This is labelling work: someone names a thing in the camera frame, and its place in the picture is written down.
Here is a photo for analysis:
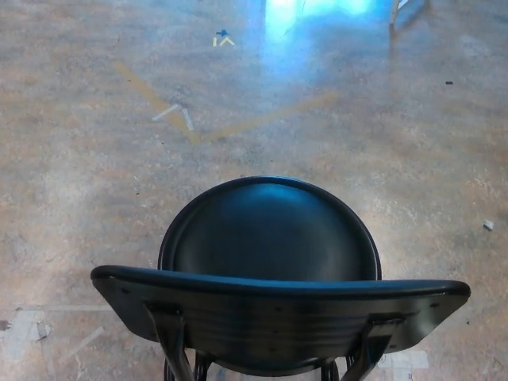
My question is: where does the white crossed tape patch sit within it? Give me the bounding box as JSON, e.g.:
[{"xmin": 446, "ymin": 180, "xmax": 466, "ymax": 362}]
[{"xmin": 376, "ymin": 350, "xmax": 431, "ymax": 381}]

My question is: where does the worn white tape patch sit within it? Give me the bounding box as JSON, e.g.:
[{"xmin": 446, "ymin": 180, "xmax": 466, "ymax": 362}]
[{"xmin": 0, "ymin": 305, "xmax": 53, "ymax": 361}]

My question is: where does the black swivel bar chair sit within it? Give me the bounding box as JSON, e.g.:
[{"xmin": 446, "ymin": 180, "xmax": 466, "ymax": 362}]
[{"xmin": 90, "ymin": 175, "xmax": 471, "ymax": 381}]

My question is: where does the pale metal furniture frame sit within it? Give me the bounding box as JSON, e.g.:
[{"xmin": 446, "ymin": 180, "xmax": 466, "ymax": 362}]
[{"xmin": 387, "ymin": 0, "xmax": 432, "ymax": 39}]

